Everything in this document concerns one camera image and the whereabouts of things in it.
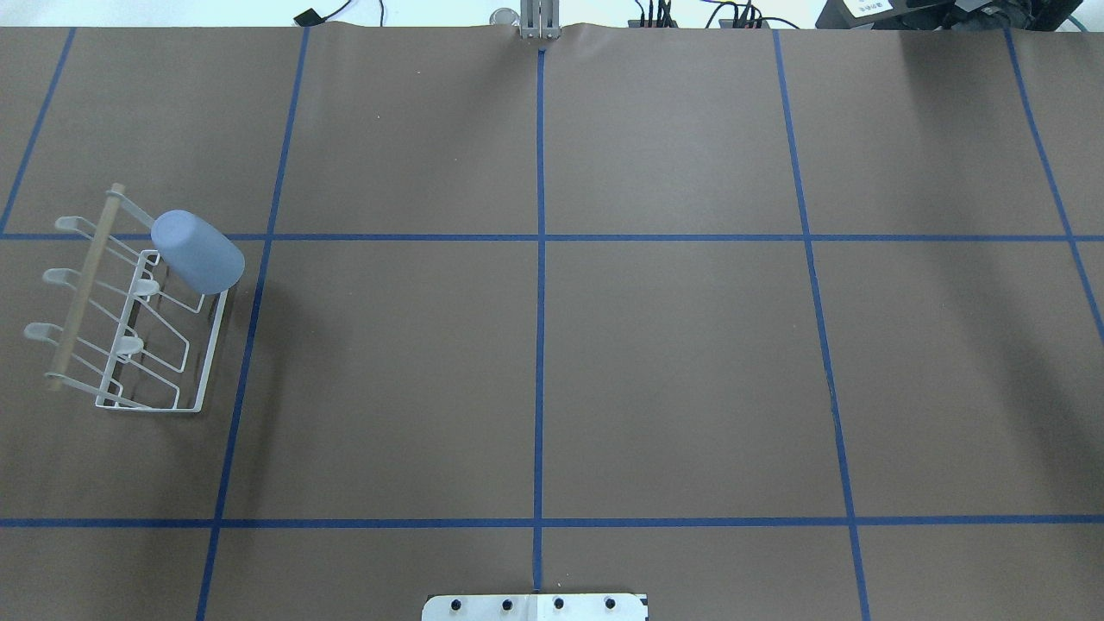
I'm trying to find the light blue plastic cup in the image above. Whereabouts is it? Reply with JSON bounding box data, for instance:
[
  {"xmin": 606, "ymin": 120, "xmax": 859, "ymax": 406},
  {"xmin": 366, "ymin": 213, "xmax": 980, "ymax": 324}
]
[{"xmin": 151, "ymin": 210, "xmax": 245, "ymax": 295}]

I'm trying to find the black orange usb hub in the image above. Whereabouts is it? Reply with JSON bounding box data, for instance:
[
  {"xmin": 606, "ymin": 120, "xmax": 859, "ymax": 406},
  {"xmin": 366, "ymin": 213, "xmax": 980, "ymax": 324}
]
[{"xmin": 627, "ymin": 0, "xmax": 678, "ymax": 28}]

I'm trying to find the small black box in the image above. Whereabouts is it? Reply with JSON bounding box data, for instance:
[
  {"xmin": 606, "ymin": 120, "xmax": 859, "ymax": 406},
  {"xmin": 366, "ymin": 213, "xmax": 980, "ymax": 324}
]
[{"xmin": 293, "ymin": 8, "xmax": 326, "ymax": 28}]

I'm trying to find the black laptop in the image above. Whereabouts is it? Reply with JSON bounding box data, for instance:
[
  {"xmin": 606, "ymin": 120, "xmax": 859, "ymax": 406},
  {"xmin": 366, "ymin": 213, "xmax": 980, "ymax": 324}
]
[{"xmin": 813, "ymin": 1, "xmax": 1082, "ymax": 32}]

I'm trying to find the aluminium frame post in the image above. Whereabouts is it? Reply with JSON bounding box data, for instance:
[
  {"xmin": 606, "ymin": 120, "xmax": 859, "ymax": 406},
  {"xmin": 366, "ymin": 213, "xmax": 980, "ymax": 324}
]
[{"xmin": 519, "ymin": 0, "xmax": 562, "ymax": 40}]

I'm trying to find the white camera pole base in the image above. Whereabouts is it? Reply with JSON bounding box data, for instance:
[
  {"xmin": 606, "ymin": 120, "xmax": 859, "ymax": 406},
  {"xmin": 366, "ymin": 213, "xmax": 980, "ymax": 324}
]
[{"xmin": 421, "ymin": 593, "xmax": 649, "ymax": 620}]

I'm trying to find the white wire cup holder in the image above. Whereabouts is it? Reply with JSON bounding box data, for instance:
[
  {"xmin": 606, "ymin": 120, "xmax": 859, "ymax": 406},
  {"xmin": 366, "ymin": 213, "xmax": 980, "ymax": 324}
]
[{"xmin": 23, "ymin": 182, "xmax": 244, "ymax": 415}]

